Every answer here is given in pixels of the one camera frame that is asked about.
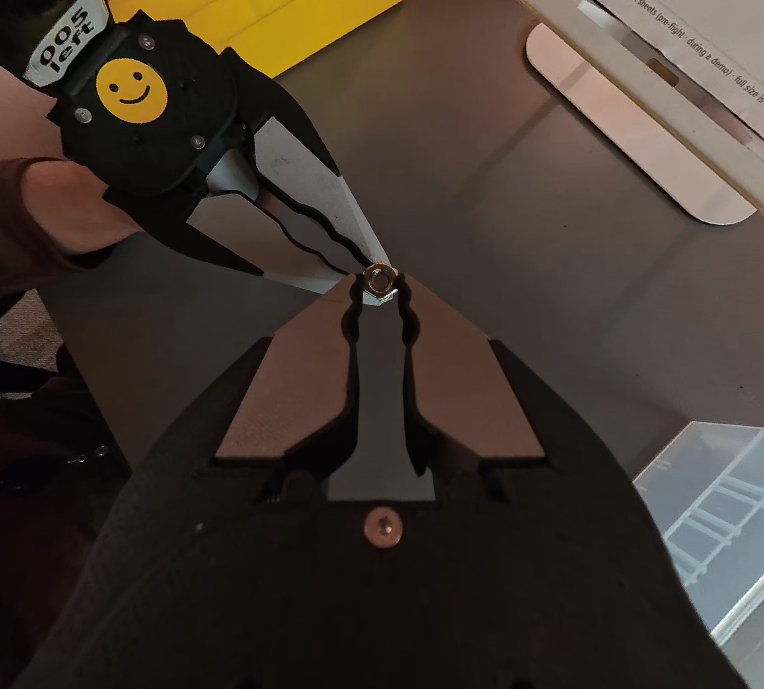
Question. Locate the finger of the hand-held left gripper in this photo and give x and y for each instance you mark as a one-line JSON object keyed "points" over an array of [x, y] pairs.
{"points": [[310, 176], [239, 229]]}

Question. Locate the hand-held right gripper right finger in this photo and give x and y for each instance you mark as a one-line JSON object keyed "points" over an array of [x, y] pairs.
{"points": [[471, 396]]}

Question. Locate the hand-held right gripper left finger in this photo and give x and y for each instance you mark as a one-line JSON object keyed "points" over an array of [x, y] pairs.
{"points": [[292, 396]]}

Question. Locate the steel hex nut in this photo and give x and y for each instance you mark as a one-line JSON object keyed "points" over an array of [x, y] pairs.
{"points": [[371, 272]]}

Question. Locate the clear plastic bin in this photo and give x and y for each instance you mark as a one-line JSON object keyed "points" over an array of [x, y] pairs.
{"points": [[710, 528]]}

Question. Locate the person's dark jacket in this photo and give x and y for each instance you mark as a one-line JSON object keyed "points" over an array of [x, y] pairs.
{"points": [[53, 522]]}

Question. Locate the white stand base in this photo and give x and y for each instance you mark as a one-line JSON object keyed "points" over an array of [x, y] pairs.
{"points": [[626, 128]]}

